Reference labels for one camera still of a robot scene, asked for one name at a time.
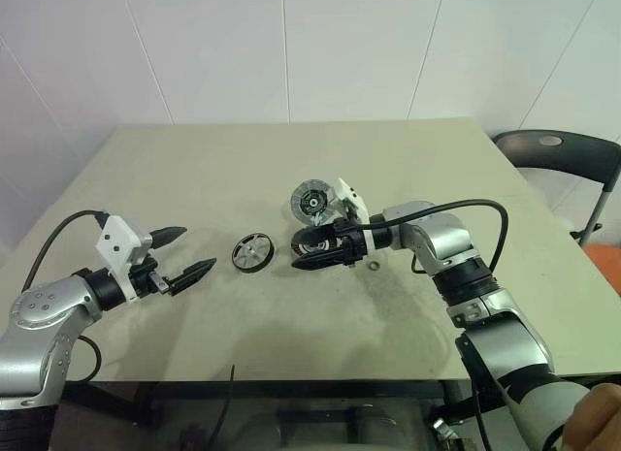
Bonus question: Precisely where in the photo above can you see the thin black strap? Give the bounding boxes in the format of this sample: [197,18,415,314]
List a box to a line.
[220,366,238,442]

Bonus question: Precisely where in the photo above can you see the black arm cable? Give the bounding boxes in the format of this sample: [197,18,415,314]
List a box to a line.
[346,198,509,274]
[21,209,111,383]

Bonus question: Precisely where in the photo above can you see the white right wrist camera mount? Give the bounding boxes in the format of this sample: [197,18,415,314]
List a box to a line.
[334,177,375,254]

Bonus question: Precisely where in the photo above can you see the black table frame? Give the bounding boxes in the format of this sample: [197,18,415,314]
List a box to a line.
[62,380,457,451]

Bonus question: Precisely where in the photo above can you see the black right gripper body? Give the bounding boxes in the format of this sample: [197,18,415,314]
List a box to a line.
[332,217,368,268]

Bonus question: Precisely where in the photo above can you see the black folding chair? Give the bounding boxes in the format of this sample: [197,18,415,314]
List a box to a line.
[492,129,621,248]

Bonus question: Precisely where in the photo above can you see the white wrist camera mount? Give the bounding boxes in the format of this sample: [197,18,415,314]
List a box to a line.
[334,177,375,254]
[95,215,154,302]

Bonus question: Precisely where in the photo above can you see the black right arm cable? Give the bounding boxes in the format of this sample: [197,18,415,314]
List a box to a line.
[346,198,509,274]

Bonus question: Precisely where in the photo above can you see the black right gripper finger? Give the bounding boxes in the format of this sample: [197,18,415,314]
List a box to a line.
[292,225,339,246]
[290,249,344,272]

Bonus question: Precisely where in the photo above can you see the black spoked wheel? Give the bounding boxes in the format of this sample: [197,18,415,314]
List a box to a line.
[230,231,277,276]

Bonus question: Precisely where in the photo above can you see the grey wheel hub disc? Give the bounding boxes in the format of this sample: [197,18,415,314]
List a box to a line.
[289,177,337,226]

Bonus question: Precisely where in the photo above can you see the silver table caster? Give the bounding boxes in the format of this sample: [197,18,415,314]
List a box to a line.
[431,414,460,445]

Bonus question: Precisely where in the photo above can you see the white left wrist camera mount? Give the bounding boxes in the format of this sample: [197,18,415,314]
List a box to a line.
[95,215,154,302]

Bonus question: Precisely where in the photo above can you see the person's bare hand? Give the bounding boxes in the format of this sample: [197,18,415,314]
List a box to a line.
[560,382,621,451]

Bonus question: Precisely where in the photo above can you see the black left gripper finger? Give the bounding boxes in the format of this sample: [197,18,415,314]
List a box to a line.
[149,225,188,251]
[167,257,218,297]

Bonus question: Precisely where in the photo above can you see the black motor part copper windings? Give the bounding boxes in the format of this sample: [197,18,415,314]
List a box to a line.
[289,227,341,261]

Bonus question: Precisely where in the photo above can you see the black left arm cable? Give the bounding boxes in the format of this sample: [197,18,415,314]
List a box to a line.
[21,209,111,383]

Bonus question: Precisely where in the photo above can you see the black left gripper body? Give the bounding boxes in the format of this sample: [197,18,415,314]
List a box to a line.
[128,256,174,300]

